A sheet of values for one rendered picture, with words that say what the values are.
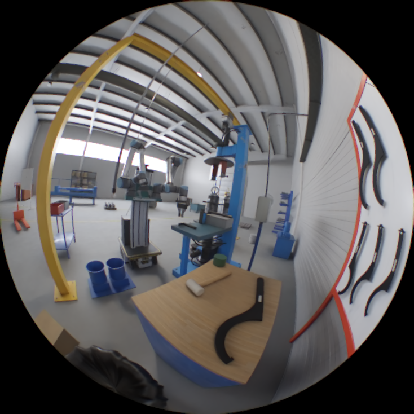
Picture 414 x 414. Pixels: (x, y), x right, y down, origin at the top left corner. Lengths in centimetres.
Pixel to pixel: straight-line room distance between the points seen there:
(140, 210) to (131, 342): 202
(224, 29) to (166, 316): 623
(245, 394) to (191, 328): 114
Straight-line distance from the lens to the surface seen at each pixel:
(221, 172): 207
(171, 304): 62
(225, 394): 148
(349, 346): 99
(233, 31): 578
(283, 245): 385
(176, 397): 144
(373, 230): 105
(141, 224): 239
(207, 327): 56
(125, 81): 624
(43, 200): 168
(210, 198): 216
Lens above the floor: 143
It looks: 5 degrees down
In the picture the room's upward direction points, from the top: 8 degrees clockwise
